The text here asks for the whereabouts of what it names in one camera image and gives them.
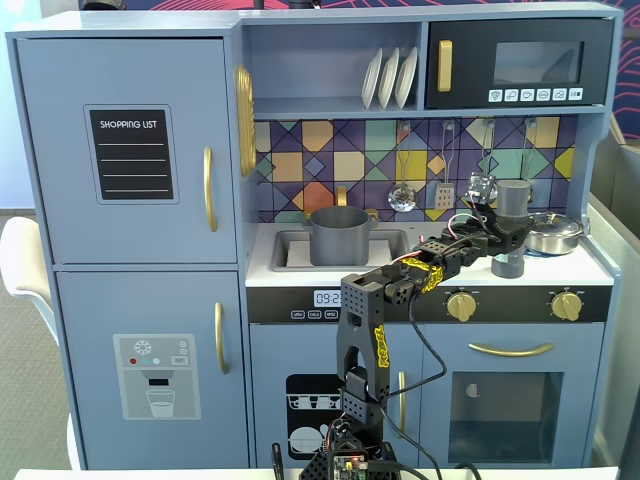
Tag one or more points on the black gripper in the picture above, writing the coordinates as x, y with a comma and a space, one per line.
511, 238

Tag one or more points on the gray salt shaker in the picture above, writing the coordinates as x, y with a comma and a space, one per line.
512, 200

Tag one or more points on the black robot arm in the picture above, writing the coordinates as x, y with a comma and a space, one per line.
360, 325

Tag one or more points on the steel pot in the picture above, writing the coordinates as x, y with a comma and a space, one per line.
550, 246

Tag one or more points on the steel pot lid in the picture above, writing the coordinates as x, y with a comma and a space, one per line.
560, 225

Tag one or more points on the steel slotted spatula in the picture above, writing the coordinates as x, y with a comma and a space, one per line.
444, 197

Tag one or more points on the steel hanging utensil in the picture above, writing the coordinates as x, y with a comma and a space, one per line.
487, 160
526, 160

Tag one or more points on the gold stove knob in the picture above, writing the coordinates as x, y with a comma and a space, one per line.
566, 305
461, 306

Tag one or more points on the steel slotted skimmer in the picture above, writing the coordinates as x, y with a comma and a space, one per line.
401, 197

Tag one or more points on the blue oven door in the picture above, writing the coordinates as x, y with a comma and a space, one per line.
440, 360

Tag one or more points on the gray cooking pot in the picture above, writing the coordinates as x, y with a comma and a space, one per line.
340, 240

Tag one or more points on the gold toy faucet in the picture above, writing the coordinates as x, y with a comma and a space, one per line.
341, 196

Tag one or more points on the white toy plate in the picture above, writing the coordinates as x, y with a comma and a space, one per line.
371, 80
388, 80
406, 77

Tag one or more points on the black microwave door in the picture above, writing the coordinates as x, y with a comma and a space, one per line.
475, 50

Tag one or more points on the gray sink basin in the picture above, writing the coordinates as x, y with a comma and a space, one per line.
280, 250

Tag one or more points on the blue toy kitchen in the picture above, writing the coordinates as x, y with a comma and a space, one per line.
325, 55

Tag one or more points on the blue dishwasher door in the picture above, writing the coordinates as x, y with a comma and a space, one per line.
280, 350

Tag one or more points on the gold toy phone handset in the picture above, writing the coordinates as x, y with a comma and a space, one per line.
245, 125

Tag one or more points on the motor controller circuit board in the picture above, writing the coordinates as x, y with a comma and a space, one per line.
347, 464

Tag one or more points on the black table clamp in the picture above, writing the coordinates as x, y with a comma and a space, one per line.
276, 462

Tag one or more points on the blue freezer door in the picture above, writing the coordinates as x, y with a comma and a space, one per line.
90, 310

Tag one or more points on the blue fridge door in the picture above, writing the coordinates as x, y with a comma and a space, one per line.
60, 150

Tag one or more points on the white chair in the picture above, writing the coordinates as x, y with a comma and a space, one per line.
25, 260

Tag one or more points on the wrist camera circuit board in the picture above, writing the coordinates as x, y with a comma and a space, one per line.
481, 187

